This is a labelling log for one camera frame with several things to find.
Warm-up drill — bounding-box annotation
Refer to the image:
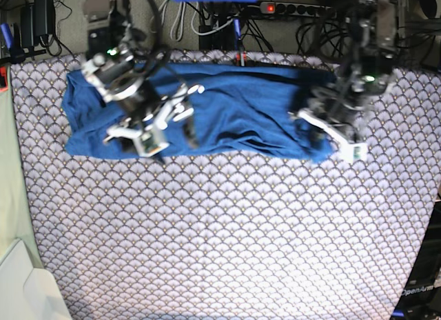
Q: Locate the black OpenArm case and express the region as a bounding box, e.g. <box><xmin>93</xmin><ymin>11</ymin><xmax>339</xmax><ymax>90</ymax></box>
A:
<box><xmin>391</xmin><ymin>201</ymin><xmax>440</xmax><ymax>319</ymax></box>

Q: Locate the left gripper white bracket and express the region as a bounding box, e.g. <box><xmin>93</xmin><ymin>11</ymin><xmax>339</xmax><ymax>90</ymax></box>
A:
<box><xmin>288</xmin><ymin>108</ymin><xmax>368</xmax><ymax>163</ymax></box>

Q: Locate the black adapter top left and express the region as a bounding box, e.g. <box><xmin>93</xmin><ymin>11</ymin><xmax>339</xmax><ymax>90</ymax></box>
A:
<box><xmin>20</xmin><ymin>0</ymin><xmax>56</xmax><ymax>48</ymax></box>

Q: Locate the grey looped cable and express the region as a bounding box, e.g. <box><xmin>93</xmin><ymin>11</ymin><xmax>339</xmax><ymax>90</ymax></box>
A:
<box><xmin>161</xmin><ymin>0</ymin><xmax>189</xmax><ymax>42</ymax></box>

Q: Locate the white plastic bin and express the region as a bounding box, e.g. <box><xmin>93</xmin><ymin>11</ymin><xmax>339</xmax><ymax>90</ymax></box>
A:
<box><xmin>1</xmin><ymin>239</ymin><xmax>72</xmax><ymax>319</ymax></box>

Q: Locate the red black table clamp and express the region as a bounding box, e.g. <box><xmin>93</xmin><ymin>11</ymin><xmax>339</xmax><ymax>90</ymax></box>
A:
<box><xmin>234</xmin><ymin>51</ymin><xmax>247</xmax><ymax>67</ymax></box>

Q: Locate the black power strip red switch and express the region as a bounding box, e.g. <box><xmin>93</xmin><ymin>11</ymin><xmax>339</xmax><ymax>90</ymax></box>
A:
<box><xmin>258</xmin><ymin>1</ymin><xmax>331</xmax><ymax>18</ymax></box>

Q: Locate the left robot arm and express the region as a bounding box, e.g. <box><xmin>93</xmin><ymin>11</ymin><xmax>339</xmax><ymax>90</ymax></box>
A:
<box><xmin>163</xmin><ymin>0</ymin><xmax>396</xmax><ymax>162</ymax></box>

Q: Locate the patterned fan-motif tablecloth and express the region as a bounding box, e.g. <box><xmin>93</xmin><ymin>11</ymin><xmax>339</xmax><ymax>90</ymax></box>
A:
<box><xmin>11</xmin><ymin>56</ymin><xmax>440</xmax><ymax>319</ymax></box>

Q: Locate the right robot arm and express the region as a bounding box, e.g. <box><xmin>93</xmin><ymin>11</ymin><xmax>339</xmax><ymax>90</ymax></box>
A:
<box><xmin>81</xmin><ymin>0</ymin><xmax>204</xmax><ymax>158</ymax></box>

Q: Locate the red clamp left edge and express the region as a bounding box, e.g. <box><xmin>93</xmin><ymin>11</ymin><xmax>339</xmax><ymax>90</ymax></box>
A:
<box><xmin>0</xmin><ymin>66</ymin><xmax>9</xmax><ymax>92</ymax></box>

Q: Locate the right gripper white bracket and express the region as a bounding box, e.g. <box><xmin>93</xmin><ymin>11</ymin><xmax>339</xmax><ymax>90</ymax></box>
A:
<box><xmin>103</xmin><ymin>84</ymin><xmax>205</xmax><ymax>164</ymax></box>

